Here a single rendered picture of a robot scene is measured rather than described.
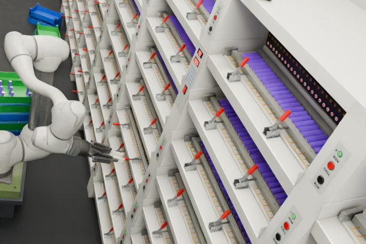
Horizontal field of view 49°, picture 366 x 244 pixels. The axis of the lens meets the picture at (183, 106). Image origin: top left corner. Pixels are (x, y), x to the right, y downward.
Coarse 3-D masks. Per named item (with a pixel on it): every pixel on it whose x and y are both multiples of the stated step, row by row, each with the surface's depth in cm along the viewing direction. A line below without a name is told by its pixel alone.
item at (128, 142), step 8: (120, 104) 231; (128, 104) 232; (120, 112) 232; (120, 120) 226; (128, 120) 227; (120, 128) 224; (136, 128) 222; (128, 136) 217; (128, 144) 212; (128, 152) 207; (136, 152) 208; (136, 168) 199; (136, 176) 195; (136, 184) 191
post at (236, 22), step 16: (224, 0) 133; (224, 16) 132; (240, 16) 134; (224, 32) 136; (240, 32) 138; (256, 32) 140; (208, 48) 140; (208, 80) 147; (176, 112) 158; (176, 128) 157; (192, 128) 160; (160, 160) 168; (144, 176) 183; (128, 224) 196; (144, 224) 190; (128, 240) 194
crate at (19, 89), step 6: (6, 84) 285; (12, 84) 287; (18, 84) 289; (24, 84) 291; (6, 90) 281; (18, 90) 286; (24, 90) 288; (30, 90) 290; (0, 96) 266; (6, 96) 268; (12, 96) 270; (18, 96) 272; (24, 96) 274; (30, 96) 277; (0, 102) 269; (6, 102) 271; (12, 102) 273; (18, 102) 275; (24, 102) 277
